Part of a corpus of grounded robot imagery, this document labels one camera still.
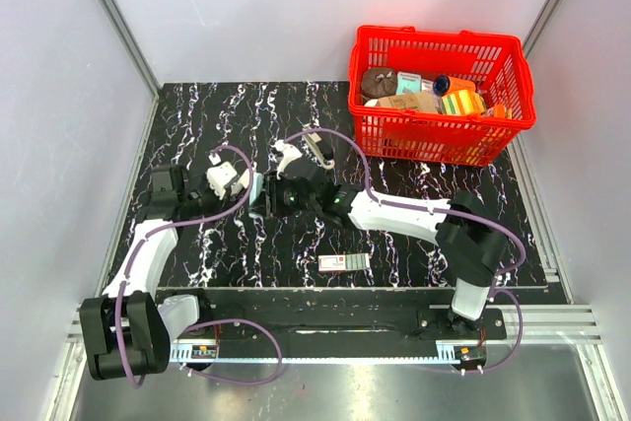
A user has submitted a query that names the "blue cap bottle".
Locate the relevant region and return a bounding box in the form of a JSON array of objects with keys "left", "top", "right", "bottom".
[{"left": 433, "top": 75, "right": 476, "bottom": 97}]

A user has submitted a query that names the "black marble pattern mat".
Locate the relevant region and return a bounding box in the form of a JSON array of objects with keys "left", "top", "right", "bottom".
[{"left": 112, "top": 82, "right": 545, "bottom": 288}]

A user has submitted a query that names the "cream metal stapler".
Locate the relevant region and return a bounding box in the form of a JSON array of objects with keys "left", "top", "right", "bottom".
[{"left": 303, "top": 133, "right": 335, "bottom": 170}]

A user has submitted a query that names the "teal white small box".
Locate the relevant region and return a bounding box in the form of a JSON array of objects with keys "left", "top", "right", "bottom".
[{"left": 395, "top": 71, "right": 422, "bottom": 96}]

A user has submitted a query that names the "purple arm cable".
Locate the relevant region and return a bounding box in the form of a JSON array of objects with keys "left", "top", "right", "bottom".
[
  {"left": 283, "top": 128, "right": 526, "bottom": 374},
  {"left": 113, "top": 144, "right": 283, "bottom": 387}
]

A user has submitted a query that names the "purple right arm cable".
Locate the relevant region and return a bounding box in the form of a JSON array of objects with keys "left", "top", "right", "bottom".
[{"left": 283, "top": 128, "right": 526, "bottom": 374}]

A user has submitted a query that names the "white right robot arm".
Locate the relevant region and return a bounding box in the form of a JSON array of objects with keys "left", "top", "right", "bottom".
[{"left": 249, "top": 163, "right": 508, "bottom": 338}]

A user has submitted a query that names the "brown cardboard box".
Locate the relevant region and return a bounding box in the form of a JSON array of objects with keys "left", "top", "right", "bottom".
[{"left": 365, "top": 92, "right": 441, "bottom": 114}]

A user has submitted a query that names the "brown round bun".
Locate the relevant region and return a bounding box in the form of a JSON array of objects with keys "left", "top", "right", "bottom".
[{"left": 360, "top": 67, "right": 398, "bottom": 100}]

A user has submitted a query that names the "red staple box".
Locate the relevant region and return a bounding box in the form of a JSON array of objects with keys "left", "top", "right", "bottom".
[{"left": 317, "top": 253, "right": 371, "bottom": 273}]

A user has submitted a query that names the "aluminium frame rail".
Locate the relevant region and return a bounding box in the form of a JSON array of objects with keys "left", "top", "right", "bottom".
[{"left": 63, "top": 305, "right": 605, "bottom": 366}]

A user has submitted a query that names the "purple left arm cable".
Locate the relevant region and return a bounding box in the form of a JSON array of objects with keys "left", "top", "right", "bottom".
[{"left": 113, "top": 144, "right": 283, "bottom": 387}]

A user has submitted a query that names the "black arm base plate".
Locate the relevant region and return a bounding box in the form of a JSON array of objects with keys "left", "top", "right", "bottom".
[{"left": 158, "top": 288, "right": 507, "bottom": 342}]

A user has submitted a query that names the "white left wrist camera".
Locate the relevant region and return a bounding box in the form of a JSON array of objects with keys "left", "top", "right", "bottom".
[{"left": 205, "top": 154, "right": 249, "bottom": 200}]

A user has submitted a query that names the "orange packet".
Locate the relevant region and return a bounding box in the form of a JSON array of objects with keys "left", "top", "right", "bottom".
[{"left": 483, "top": 103, "right": 513, "bottom": 119}]

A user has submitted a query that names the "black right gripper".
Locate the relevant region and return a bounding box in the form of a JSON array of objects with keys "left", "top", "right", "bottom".
[{"left": 250, "top": 172, "right": 319, "bottom": 220}]

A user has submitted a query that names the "green yellow striped box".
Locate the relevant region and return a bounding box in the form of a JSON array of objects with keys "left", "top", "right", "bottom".
[{"left": 441, "top": 90, "right": 487, "bottom": 116}]

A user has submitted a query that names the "red plastic shopping basket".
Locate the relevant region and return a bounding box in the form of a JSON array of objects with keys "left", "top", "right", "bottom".
[{"left": 348, "top": 26, "right": 536, "bottom": 167}]

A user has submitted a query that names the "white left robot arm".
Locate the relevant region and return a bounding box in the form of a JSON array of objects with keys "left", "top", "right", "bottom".
[{"left": 79, "top": 165, "right": 221, "bottom": 381}]

